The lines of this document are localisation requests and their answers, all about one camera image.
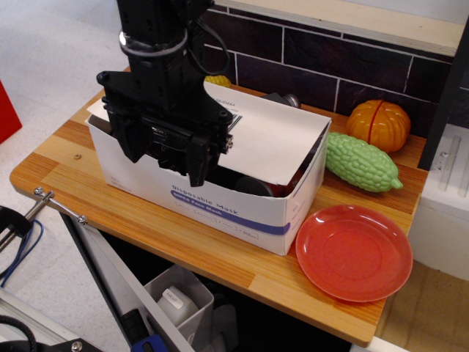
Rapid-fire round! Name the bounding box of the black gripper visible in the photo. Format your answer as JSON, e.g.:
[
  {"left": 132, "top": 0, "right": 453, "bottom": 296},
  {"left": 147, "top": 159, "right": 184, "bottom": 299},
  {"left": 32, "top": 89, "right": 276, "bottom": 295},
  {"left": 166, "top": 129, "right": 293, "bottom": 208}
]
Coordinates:
[{"left": 97, "top": 71, "right": 233, "bottom": 187}]

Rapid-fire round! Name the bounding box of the white face mask box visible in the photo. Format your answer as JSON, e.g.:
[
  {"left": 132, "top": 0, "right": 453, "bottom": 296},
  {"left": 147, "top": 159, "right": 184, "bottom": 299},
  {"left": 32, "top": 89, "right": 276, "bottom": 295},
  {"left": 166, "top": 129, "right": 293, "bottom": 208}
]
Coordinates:
[{"left": 86, "top": 83, "right": 331, "bottom": 256}]

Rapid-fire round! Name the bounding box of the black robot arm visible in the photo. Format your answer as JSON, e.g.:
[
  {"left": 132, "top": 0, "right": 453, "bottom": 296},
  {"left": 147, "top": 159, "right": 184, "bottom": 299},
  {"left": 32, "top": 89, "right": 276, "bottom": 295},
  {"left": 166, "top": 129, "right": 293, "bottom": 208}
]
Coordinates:
[{"left": 97, "top": 1, "right": 233, "bottom": 187}]

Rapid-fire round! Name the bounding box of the yellow toy corn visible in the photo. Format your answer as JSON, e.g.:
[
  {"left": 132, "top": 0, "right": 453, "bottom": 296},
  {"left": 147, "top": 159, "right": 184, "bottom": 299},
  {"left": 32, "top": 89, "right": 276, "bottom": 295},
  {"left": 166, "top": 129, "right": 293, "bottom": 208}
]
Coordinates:
[{"left": 204, "top": 75, "right": 232, "bottom": 88}]

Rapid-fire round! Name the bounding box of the dark can inside box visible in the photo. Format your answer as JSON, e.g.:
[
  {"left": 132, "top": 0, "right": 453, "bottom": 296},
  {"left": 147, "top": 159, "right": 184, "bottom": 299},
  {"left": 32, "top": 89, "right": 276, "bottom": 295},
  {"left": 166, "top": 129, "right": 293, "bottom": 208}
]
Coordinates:
[{"left": 234, "top": 176, "right": 274, "bottom": 197}]

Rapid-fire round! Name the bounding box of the dark can behind box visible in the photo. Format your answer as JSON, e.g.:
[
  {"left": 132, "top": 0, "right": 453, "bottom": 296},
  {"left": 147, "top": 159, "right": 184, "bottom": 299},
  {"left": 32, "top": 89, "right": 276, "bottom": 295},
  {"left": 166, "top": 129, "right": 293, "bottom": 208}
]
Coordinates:
[{"left": 262, "top": 92, "right": 301, "bottom": 109}]

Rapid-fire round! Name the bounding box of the red object at left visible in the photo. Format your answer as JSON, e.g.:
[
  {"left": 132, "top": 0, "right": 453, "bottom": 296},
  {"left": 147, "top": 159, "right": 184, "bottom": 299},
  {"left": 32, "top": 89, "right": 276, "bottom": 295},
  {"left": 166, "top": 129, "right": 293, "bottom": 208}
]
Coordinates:
[{"left": 0, "top": 83, "right": 23, "bottom": 143}]

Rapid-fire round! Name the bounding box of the white bottle in bin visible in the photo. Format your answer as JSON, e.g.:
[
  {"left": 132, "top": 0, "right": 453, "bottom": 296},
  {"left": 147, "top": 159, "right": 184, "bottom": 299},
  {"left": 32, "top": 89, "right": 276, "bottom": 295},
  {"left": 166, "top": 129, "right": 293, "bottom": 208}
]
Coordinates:
[{"left": 157, "top": 285, "right": 199, "bottom": 326}]

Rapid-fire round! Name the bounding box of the metal table clamp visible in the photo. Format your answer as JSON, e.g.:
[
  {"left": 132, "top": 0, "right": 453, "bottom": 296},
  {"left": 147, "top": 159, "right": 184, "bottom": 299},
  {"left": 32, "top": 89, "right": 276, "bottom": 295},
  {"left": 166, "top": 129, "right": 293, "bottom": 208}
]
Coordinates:
[{"left": 1, "top": 187, "right": 88, "bottom": 252}]

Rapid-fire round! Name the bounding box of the grey plastic bin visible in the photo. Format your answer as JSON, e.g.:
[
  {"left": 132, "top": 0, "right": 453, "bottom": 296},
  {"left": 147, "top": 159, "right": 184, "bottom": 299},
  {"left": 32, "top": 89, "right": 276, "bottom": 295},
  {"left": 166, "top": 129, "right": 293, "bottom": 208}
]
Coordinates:
[{"left": 144, "top": 265, "right": 214, "bottom": 351}]

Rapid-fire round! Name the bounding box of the green toy bitter gourd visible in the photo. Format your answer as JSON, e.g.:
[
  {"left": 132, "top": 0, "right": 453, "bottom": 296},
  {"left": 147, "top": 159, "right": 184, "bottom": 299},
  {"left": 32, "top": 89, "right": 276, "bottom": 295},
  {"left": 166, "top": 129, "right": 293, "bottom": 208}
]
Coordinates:
[{"left": 325, "top": 132, "right": 403, "bottom": 193}]

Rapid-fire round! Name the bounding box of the orange toy pumpkin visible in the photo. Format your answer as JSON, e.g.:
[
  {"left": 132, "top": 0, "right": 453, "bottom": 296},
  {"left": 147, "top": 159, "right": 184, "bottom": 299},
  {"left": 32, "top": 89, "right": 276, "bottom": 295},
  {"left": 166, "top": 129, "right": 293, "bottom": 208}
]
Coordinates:
[{"left": 345, "top": 100, "right": 411, "bottom": 153}]

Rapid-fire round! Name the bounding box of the red plastic plate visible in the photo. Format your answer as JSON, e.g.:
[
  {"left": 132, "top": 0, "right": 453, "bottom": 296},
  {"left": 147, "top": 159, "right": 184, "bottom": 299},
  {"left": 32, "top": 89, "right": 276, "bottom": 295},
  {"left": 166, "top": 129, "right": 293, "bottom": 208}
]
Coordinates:
[{"left": 295, "top": 205, "right": 413, "bottom": 303}]

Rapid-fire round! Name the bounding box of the white shelf unit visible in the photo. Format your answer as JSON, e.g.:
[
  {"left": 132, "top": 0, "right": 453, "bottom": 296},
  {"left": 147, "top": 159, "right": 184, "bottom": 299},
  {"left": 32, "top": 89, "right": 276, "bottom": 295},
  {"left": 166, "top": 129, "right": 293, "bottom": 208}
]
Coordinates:
[{"left": 408, "top": 124, "right": 468, "bottom": 280}]

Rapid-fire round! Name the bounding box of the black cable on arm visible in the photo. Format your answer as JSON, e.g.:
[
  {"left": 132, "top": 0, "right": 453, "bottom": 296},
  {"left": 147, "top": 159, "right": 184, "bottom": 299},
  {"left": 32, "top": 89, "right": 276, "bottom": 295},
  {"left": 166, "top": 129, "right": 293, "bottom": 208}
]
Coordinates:
[{"left": 185, "top": 17, "right": 231, "bottom": 77}]

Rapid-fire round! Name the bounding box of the blue cable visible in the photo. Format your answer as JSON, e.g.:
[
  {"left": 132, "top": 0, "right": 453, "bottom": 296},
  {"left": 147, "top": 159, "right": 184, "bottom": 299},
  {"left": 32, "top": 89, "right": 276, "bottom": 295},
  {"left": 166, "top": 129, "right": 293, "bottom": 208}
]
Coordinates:
[{"left": 0, "top": 219, "right": 45, "bottom": 288}]

